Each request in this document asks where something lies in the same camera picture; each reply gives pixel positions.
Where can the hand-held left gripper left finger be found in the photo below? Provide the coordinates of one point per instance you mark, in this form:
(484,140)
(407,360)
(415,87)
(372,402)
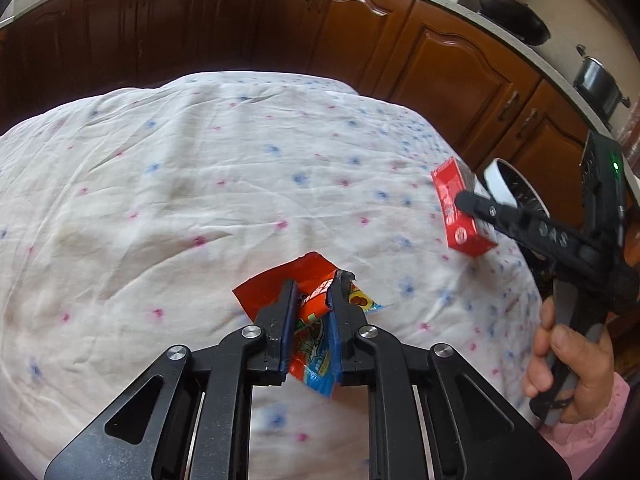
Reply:
(280,320)

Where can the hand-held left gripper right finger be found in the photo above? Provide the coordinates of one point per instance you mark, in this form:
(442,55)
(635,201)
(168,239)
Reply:
(345,320)

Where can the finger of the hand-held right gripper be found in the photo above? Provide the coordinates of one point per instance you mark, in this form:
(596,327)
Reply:
(515,220)

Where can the white trash bin black liner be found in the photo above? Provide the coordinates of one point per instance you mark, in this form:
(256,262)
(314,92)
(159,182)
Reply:
(495,177)

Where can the orange and blue snack wrapper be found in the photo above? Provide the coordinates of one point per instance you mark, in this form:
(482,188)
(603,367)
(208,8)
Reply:
(310,280)

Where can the red and white carton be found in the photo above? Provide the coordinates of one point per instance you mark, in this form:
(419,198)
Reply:
(450,180)

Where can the person's right forearm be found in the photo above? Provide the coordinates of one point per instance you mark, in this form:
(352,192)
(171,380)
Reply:
(595,440)

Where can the person's right hand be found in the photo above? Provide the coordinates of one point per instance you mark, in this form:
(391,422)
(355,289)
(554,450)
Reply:
(590,370)

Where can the grey kitchen countertop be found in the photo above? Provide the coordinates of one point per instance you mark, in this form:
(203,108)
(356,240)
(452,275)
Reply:
(560,80)

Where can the steel cooking pot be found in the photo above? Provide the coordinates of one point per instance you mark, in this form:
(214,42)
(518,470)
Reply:
(595,80)

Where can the brown wooden kitchen cabinet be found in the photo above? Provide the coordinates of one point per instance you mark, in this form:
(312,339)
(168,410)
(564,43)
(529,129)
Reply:
(450,65)

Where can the black wok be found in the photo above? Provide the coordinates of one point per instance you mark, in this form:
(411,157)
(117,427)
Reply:
(515,15)

